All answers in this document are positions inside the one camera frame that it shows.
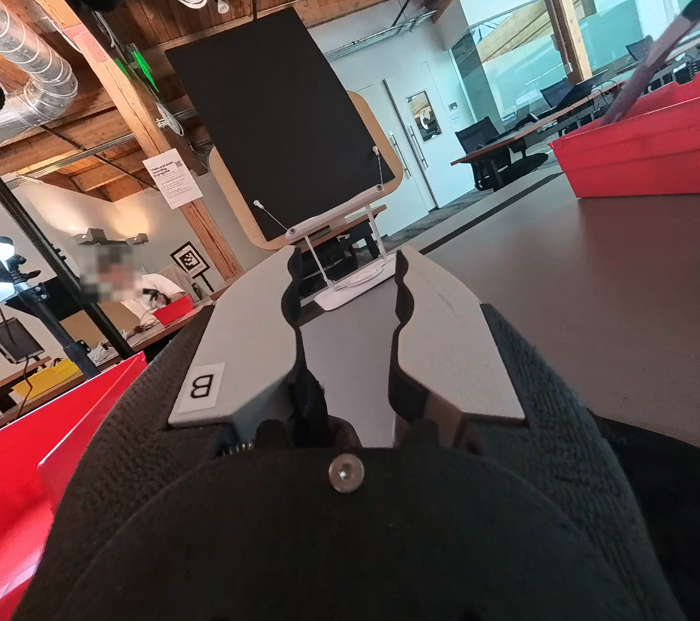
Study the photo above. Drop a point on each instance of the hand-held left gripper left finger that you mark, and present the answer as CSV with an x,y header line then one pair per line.
x,y
240,347

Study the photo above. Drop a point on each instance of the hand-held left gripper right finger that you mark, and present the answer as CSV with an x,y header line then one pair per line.
x,y
454,358

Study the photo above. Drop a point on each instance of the red plastic bin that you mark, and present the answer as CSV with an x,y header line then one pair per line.
x,y
629,162
174,310
33,468

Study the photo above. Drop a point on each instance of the dark grey usb hub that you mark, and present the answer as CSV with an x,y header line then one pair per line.
x,y
645,74

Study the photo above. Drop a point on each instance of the black white marker sign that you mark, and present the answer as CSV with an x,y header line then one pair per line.
x,y
190,261

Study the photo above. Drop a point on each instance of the white acrylic board stand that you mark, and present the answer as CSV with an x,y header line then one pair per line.
x,y
350,298

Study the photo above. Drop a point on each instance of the white paper sign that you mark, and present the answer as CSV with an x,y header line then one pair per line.
x,y
172,178

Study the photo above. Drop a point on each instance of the yellow plastic bin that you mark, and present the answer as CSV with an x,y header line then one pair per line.
x,y
46,378

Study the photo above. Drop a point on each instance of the black pole with disc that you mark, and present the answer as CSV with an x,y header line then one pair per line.
x,y
57,263

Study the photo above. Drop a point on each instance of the black display board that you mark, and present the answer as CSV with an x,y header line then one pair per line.
x,y
273,129

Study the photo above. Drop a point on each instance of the long wooden desk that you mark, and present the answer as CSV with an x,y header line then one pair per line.
x,y
508,140

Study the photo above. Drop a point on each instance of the black office chair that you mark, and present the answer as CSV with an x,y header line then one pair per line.
x,y
481,134

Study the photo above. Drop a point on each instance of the black light stand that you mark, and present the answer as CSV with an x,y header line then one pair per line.
x,y
24,276

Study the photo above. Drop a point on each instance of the green exit sign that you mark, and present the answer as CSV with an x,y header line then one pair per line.
x,y
136,66

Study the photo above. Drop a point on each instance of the white ceiling spotlight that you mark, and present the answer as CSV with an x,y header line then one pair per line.
x,y
222,6

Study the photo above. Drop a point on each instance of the wooden post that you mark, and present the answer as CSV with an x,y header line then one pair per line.
x,y
136,129
563,14

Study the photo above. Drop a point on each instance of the silver ventilation duct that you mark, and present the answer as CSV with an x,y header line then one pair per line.
x,y
38,69

